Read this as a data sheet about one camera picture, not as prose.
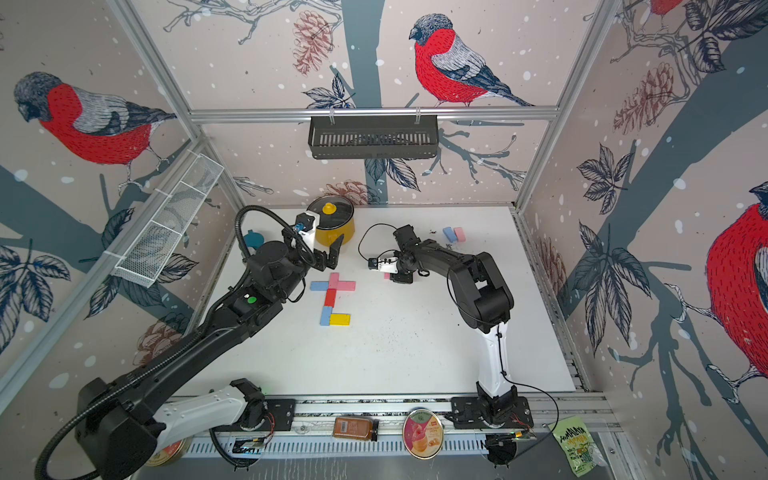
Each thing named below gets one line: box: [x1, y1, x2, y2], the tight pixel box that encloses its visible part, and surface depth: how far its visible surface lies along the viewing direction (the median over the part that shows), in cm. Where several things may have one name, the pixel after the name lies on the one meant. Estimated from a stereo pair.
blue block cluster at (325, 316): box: [319, 306, 333, 326], surface depth 92 cm
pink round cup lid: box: [402, 408, 443, 461], surface depth 70 cm
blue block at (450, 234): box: [442, 226, 457, 243], surface depth 116 cm
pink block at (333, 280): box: [328, 272, 339, 289], surface depth 100 cm
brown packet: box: [333, 417, 373, 441], surface depth 70 cm
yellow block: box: [329, 313, 351, 326], surface depth 92 cm
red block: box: [324, 288, 337, 308], surface depth 97 cm
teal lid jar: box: [244, 229, 264, 249], surface depth 106 cm
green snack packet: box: [548, 416, 607, 478], surface depth 70 cm
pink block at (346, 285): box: [337, 281, 356, 291], surface depth 100 cm
